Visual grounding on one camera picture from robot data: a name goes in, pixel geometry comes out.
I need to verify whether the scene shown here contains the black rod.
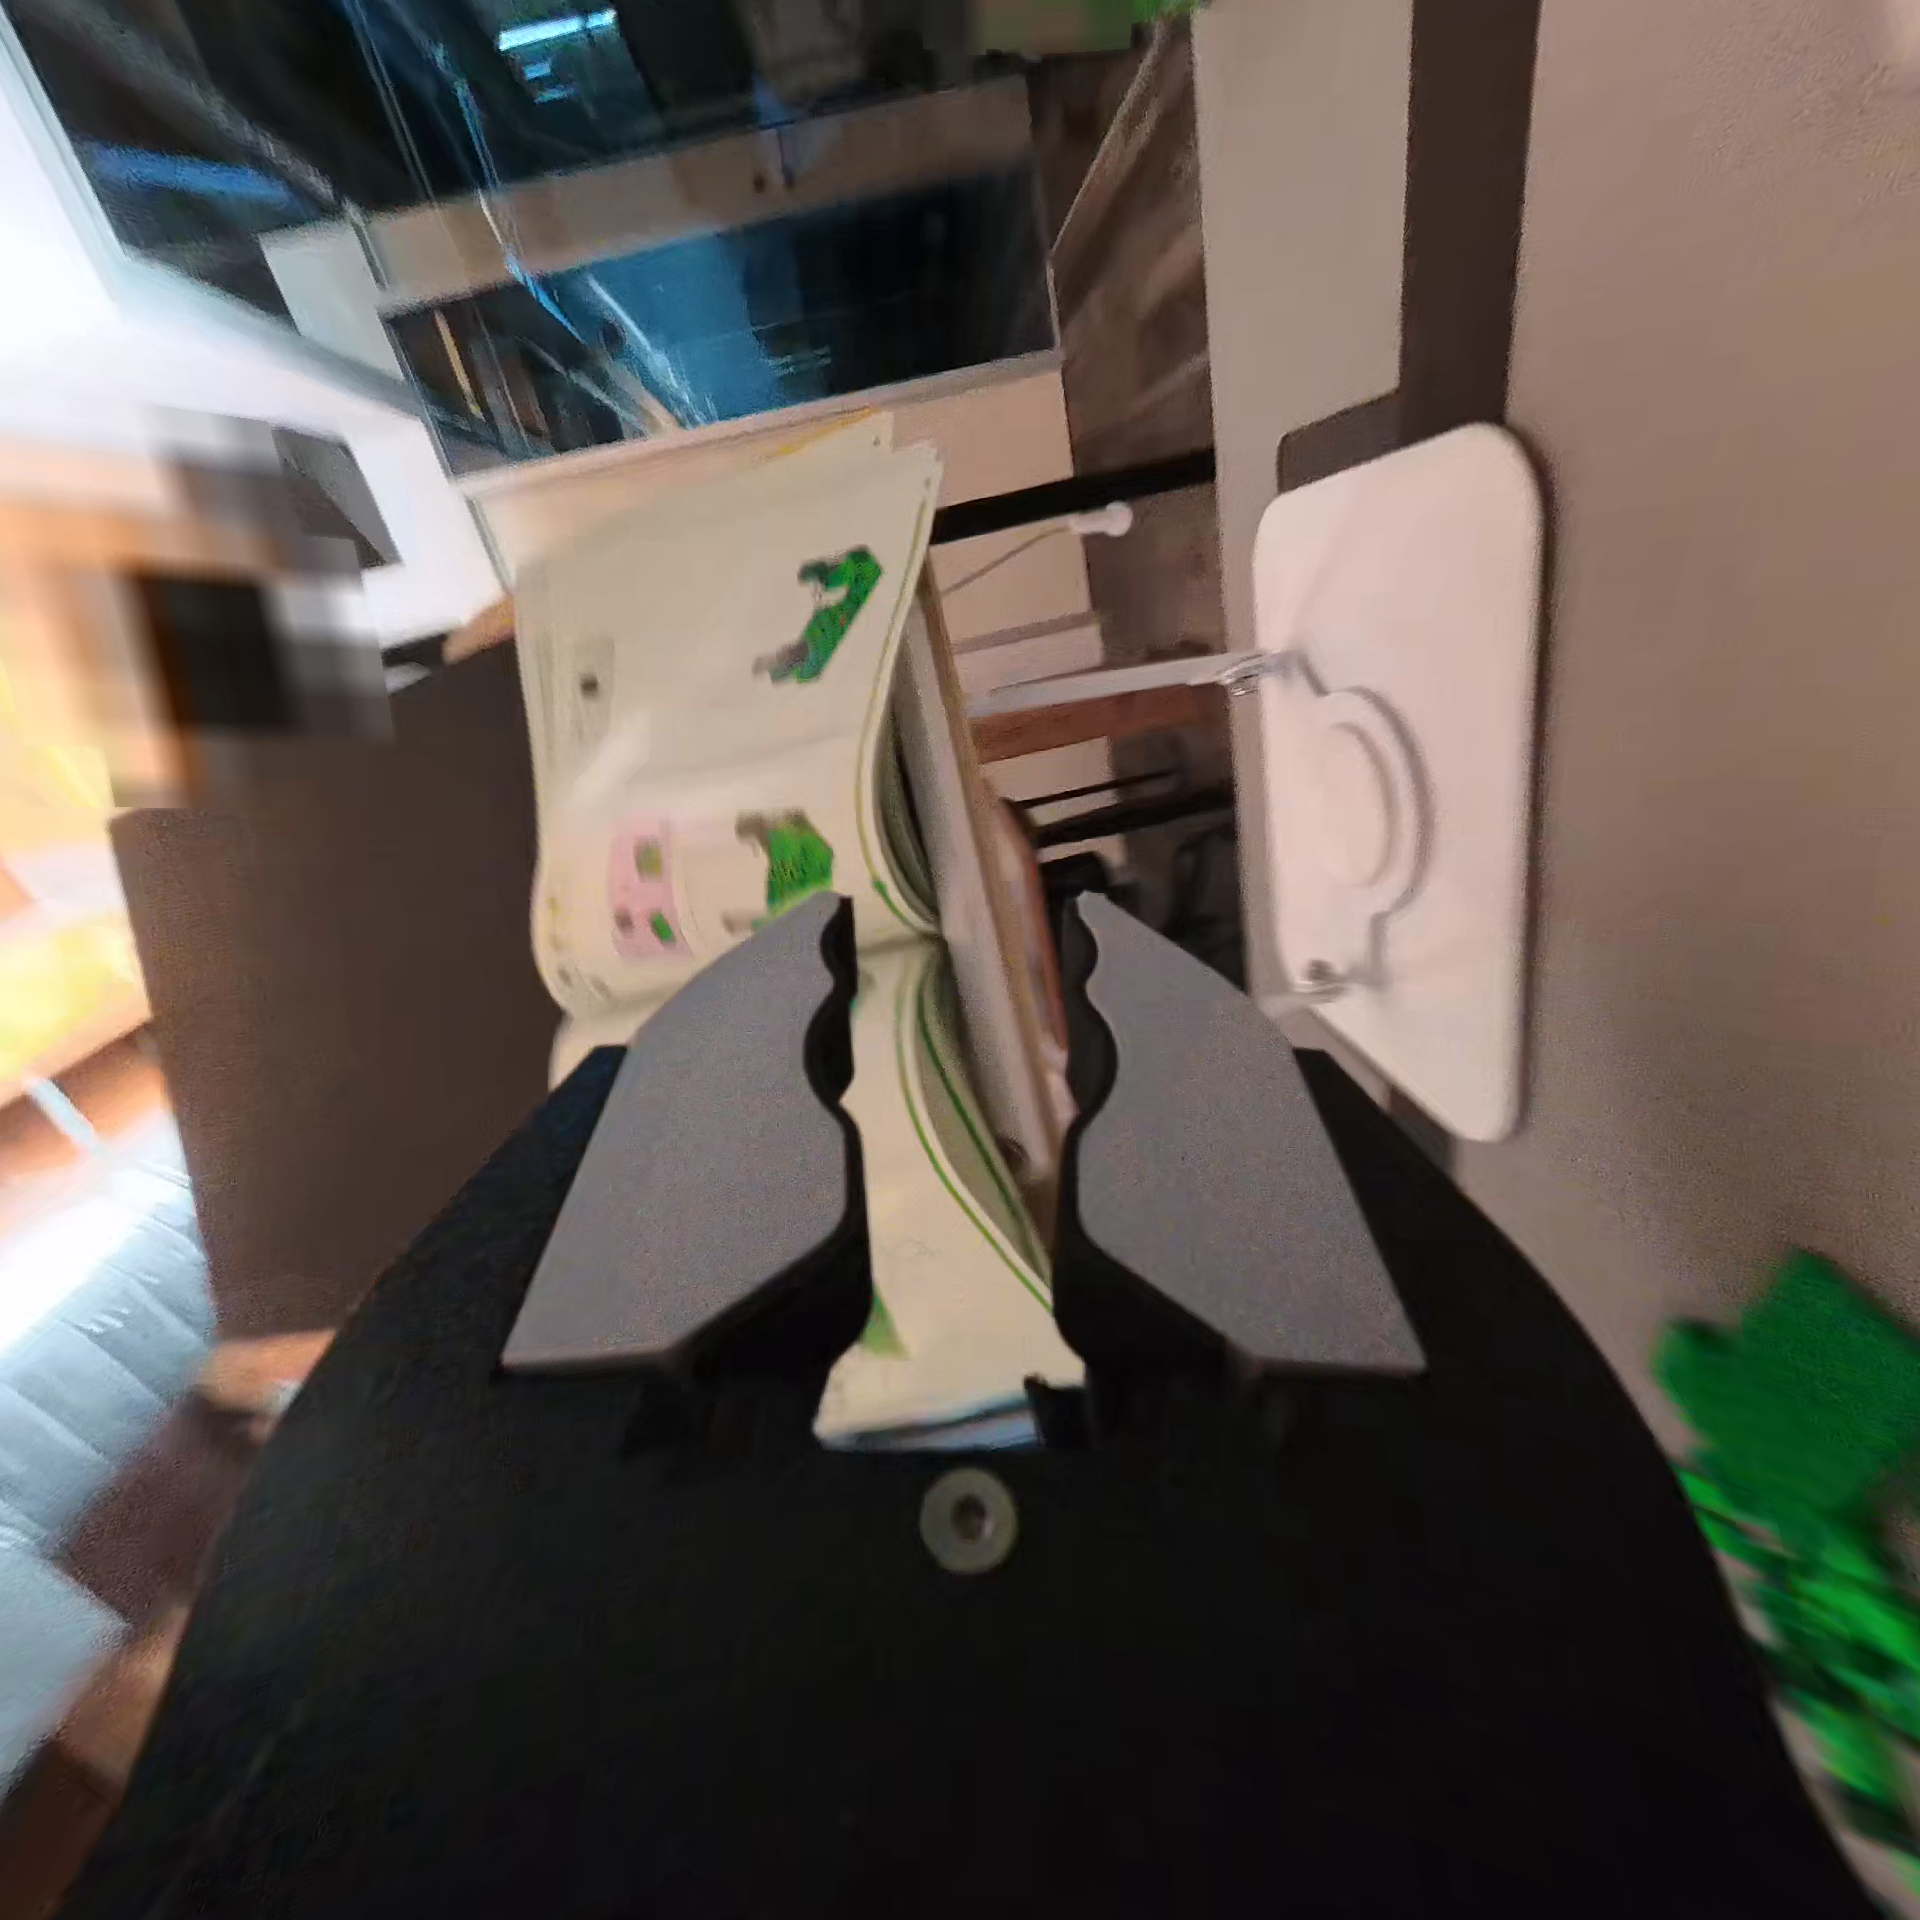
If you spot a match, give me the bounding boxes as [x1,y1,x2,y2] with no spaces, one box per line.
[933,451,1217,543]

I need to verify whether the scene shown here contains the white plastic tray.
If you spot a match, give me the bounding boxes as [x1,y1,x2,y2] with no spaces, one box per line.
[1248,422,1547,1144]

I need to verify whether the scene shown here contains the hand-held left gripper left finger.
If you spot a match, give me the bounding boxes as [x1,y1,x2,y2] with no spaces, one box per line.
[499,892,881,1373]

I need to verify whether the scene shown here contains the lego instruction booklet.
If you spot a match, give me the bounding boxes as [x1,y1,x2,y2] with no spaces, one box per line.
[510,406,1088,1450]

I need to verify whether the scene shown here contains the green lego bricks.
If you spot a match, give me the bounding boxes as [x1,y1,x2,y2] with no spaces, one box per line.
[1650,1253,1920,1853]

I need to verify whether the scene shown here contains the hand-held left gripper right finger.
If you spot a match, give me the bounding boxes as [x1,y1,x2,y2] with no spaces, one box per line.
[1049,892,1432,1378]

